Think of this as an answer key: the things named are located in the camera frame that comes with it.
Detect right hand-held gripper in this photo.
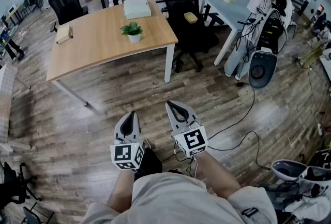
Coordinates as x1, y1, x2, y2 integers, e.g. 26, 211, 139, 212
165, 100, 208, 158

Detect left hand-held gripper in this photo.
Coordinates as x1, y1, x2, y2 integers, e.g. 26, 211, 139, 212
110, 111, 145, 171

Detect green plant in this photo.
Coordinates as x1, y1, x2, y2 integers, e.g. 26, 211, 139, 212
119, 21, 143, 43

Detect person's right forearm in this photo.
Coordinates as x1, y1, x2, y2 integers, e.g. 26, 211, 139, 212
197, 152, 243, 199

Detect person's left forearm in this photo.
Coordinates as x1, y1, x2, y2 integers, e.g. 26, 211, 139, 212
107, 169, 136, 214

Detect person's black trousers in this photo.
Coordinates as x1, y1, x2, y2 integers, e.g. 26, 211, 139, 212
133, 147, 163, 180

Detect black mesh office chair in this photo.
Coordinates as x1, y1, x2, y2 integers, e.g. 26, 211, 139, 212
159, 0, 225, 73
48, 0, 89, 33

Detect person's white shirt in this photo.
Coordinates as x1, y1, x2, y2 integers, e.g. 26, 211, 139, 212
80, 172, 279, 224

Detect wooden table with white legs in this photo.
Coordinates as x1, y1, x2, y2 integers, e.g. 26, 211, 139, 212
46, 0, 179, 108

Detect grey white hanging device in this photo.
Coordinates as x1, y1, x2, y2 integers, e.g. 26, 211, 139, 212
248, 50, 279, 89

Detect yellow lidded container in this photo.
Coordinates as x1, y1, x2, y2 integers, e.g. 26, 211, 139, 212
184, 11, 199, 24

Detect light blue table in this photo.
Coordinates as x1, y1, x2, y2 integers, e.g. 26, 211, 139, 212
200, 0, 255, 66

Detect beige book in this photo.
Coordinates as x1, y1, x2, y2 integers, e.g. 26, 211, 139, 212
56, 24, 72, 44

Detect pale green flat box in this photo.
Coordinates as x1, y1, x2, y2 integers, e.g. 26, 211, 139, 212
123, 0, 152, 20

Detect spare grey gripper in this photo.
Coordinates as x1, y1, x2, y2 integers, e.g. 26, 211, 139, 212
297, 166, 331, 199
271, 160, 308, 182

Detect white patterned table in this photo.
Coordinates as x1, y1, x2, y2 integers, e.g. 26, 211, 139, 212
0, 62, 32, 153

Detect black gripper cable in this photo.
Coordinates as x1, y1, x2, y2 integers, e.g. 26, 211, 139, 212
174, 149, 200, 180

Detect black floor cable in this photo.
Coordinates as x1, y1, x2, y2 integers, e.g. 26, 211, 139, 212
206, 83, 272, 171

